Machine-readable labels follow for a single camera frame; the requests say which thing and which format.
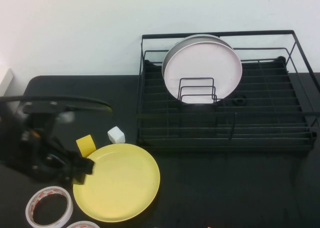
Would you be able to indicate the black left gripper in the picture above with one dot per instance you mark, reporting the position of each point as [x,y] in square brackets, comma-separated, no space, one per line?
[43,160]

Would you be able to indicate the white cube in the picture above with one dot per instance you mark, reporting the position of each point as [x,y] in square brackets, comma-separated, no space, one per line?
[116,134]

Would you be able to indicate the yellow round plate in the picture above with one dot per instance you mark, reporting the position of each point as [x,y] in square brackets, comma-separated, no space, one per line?
[120,185]

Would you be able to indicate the yellow foam block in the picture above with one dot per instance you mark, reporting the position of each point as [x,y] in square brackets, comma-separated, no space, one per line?
[86,145]

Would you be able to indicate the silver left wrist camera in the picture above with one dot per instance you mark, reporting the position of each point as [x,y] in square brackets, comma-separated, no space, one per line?
[45,107]

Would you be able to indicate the white double-sided tape roll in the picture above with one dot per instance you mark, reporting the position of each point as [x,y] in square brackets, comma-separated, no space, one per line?
[31,208]
[82,224]

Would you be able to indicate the pink round plate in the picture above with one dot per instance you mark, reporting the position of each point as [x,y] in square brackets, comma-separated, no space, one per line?
[200,65]

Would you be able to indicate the grey round plate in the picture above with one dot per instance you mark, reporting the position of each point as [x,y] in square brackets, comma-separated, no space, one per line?
[178,44]

